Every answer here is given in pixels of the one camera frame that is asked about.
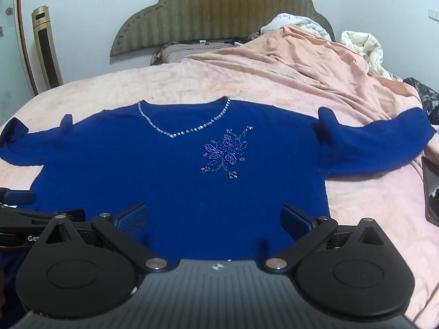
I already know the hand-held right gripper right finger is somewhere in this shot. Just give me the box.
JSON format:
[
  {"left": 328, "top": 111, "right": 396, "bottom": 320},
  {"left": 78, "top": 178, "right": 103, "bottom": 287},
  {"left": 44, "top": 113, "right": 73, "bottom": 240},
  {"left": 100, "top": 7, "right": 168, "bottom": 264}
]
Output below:
[{"left": 264, "top": 204, "right": 392, "bottom": 275}]

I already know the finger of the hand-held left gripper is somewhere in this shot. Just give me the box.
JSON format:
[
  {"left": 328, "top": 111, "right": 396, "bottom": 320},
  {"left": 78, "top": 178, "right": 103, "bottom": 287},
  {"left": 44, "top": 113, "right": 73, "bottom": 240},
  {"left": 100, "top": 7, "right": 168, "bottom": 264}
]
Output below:
[{"left": 0, "top": 188, "right": 37, "bottom": 207}]

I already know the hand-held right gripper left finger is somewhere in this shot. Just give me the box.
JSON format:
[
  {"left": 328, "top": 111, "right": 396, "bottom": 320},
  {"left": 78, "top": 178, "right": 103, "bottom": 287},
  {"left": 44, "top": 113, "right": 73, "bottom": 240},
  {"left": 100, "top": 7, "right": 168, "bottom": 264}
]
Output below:
[{"left": 40, "top": 203, "right": 172, "bottom": 274}]

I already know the blue beaded sweater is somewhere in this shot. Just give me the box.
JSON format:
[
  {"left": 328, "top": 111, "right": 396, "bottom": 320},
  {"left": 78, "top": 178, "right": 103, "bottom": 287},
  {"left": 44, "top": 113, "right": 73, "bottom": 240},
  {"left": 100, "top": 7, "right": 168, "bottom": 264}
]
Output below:
[{"left": 0, "top": 97, "right": 437, "bottom": 264}]

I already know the dark flat object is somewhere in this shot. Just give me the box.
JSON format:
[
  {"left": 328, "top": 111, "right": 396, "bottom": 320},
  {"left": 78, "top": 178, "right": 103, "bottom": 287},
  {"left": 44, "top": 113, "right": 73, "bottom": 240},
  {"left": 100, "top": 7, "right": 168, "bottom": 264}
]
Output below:
[{"left": 421, "top": 157, "right": 439, "bottom": 227}]

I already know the pink blanket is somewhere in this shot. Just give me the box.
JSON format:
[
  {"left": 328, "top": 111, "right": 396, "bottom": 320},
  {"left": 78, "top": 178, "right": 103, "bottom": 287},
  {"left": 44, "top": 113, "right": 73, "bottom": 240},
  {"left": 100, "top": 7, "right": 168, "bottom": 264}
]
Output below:
[{"left": 0, "top": 24, "right": 439, "bottom": 329}]

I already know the gold tower air conditioner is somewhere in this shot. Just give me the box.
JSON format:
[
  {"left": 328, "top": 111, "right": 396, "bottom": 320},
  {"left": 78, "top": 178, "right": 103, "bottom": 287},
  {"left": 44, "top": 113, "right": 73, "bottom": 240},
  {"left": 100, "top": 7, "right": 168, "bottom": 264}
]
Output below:
[{"left": 32, "top": 6, "right": 64, "bottom": 90}]

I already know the brown patterned pillow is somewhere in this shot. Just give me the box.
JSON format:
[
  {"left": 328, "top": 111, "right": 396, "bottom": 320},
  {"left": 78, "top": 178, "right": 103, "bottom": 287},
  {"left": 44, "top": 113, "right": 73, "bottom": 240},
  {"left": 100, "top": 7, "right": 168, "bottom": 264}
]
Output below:
[{"left": 150, "top": 39, "right": 261, "bottom": 66}]

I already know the black lace cloth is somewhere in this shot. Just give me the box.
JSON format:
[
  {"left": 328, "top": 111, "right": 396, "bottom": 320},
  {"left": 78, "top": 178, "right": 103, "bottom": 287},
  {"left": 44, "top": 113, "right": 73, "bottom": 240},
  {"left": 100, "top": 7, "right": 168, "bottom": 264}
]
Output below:
[{"left": 403, "top": 77, "right": 439, "bottom": 124}]

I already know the cream duvet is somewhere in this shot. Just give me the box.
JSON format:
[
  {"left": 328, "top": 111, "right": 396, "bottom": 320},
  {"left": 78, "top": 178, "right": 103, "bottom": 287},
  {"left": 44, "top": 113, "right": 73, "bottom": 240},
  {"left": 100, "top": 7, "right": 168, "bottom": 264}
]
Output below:
[{"left": 340, "top": 30, "right": 400, "bottom": 81}]

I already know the white quilt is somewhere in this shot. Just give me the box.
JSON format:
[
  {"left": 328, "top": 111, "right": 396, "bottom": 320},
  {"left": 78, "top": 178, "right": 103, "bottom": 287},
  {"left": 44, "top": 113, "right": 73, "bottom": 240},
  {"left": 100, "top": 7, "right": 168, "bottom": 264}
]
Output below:
[{"left": 260, "top": 13, "right": 333, "bottom": 42}]

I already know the green padded headboard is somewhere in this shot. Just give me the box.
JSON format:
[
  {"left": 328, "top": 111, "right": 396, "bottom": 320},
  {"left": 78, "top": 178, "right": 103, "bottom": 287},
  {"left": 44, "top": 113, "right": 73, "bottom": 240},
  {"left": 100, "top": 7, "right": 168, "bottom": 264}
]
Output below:
[{"left": 110, "top": 0, "right": 336, "bottom": 59}]

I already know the brown wooden door frame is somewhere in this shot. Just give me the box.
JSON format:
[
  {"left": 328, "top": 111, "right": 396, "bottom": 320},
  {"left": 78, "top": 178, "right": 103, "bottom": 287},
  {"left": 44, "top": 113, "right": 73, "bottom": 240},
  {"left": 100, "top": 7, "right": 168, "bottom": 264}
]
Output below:
[{"left": 15, "top": 0, "right": 39, "bottom": 95}]

